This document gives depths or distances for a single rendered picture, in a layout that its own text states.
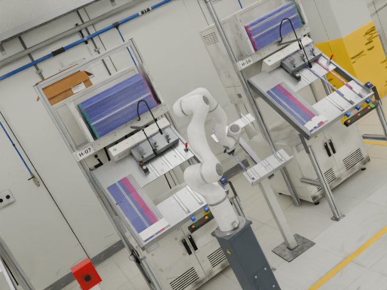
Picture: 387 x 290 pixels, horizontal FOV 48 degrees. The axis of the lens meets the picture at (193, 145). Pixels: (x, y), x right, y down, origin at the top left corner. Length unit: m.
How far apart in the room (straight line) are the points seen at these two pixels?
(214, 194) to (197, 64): 2.81
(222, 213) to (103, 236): 2.56
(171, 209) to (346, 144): 1.75
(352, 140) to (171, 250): 1.84
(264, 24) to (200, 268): 1.99
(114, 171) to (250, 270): 1.20
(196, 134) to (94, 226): 2.61
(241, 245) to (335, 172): 1.63
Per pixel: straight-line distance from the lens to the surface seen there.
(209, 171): 2.34
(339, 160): 3.95
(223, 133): 2.69
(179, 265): 3.33
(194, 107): 2.41
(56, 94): 3.42
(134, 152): 3.16
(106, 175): 3.16
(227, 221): 2.48
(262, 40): 3.66
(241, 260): 2.55
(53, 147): 4.61
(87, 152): 3.15
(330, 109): 3.53
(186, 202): 2.96
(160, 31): 4.92
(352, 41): 5.59
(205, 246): 3.37
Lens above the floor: 1.83
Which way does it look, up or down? 14 degrees down
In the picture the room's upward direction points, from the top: 26 degrees counter-clockwise
